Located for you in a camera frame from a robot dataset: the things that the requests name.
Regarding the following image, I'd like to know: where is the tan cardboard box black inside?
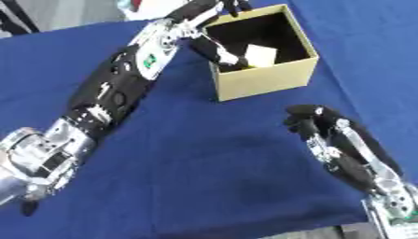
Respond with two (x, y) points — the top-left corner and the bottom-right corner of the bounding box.
(201, 3), (320, 103)

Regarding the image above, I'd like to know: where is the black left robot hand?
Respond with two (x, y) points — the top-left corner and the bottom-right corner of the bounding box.
(164, 0), (255, 72)

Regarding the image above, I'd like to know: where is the white block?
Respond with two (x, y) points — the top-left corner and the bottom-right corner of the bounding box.
(243, 44), (280, 68)

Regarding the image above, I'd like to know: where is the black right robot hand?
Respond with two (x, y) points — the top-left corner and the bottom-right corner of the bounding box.
(281, 104), (409, 196)

